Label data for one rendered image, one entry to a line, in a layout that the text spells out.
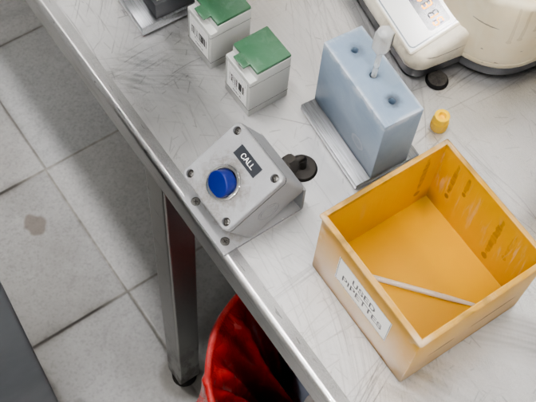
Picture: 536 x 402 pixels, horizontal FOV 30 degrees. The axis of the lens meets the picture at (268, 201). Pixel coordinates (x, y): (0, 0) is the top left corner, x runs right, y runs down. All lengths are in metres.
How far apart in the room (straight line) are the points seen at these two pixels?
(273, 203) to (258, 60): 0.14
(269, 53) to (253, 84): 0.03
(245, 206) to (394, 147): 0.15
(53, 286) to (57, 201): 0.17
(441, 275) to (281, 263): 0.14
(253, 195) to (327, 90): 0.14
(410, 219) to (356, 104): 0.12
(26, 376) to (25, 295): 0.67
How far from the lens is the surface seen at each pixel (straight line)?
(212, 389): 1.30
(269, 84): 0.94
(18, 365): 1.15
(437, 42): 0.98
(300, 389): 1.55
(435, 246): 0.91
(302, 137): 0.95
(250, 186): 0.85
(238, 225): 0.85
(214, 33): 0.95
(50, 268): 1.86
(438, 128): 0.97
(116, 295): 1.83
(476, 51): 0.99
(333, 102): 0.93
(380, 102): 0.86
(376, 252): 0.90
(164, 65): 1.00
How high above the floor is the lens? 1.69
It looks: 63 degrees down
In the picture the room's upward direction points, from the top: 6 degrees clockwise
